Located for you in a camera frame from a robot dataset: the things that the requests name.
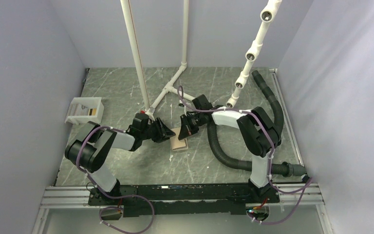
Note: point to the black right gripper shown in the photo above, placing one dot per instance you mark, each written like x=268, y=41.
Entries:
x=186, y=129

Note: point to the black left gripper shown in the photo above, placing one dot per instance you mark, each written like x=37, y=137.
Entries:
x=163, y=133

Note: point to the tan leather card holder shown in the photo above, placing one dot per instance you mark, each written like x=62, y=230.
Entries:
x=176, y=144

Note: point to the white card tray box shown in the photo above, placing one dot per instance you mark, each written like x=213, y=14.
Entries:
x=84, y=109

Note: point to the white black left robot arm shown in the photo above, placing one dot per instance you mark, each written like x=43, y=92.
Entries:
x=90, y=147

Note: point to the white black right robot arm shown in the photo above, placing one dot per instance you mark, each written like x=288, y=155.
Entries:
x=260, y=133

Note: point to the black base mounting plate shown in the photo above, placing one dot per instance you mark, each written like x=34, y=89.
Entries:
x=232, y=198

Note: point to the side aluminium rail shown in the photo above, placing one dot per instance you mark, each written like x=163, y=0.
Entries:
x=288, y=124

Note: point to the aluminium extrusion rail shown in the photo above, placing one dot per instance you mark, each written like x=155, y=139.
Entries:
x=76, y=197

